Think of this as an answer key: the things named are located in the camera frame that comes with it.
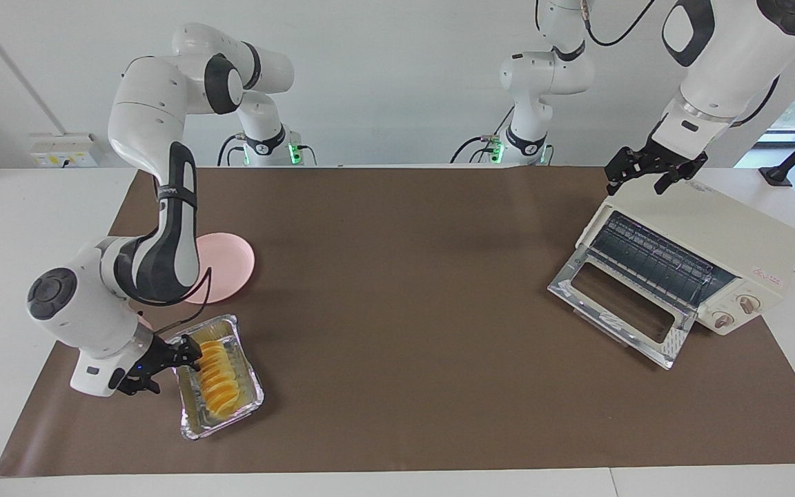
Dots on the cream oven knob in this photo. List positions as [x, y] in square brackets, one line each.
[723, 320]
[749, 304]

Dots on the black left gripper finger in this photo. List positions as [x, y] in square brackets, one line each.
[624, 164]
[677, 172]

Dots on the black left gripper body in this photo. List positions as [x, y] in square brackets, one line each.
[670, 153]

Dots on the glass and metal oven door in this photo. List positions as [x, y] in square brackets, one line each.
[677, 338]

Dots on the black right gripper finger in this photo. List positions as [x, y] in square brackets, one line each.
[187, 353]
[139, 386]

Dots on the white wall socket box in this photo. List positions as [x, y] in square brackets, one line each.
[63, 152]

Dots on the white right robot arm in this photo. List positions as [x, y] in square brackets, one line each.
[142, 117]

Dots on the pink round plate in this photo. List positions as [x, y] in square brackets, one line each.
[228, 262]

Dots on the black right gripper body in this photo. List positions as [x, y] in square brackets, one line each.
[152, 359]

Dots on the aluminium foil tray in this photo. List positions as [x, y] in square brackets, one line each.
[246, 386]

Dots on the cream toaster oven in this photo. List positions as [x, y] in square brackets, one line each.
[729, 231]

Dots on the golden ridged bread roll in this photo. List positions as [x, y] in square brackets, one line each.
[218, 379]

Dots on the brown table mat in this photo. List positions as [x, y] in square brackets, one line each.
[404, 345]

